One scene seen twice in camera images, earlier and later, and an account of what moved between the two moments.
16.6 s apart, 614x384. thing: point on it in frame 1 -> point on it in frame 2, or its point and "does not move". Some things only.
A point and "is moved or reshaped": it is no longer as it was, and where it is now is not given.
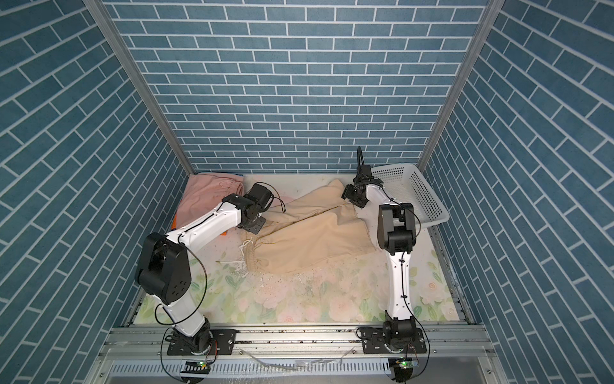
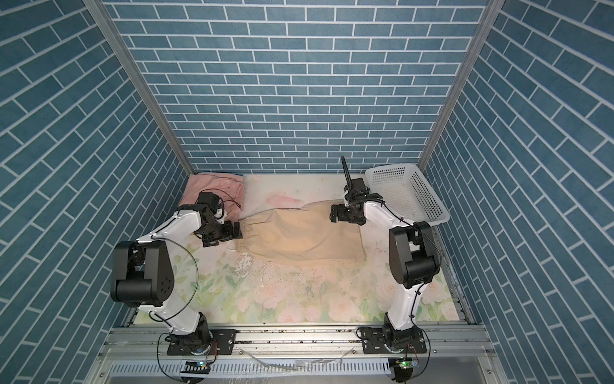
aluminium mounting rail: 292,354 does not move
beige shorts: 315,232 is moved or reshaped
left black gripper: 259,226 -> 229,233
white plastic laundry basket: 406,184 does not move
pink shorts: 204,193 does not move
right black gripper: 348,194 -> 342,217
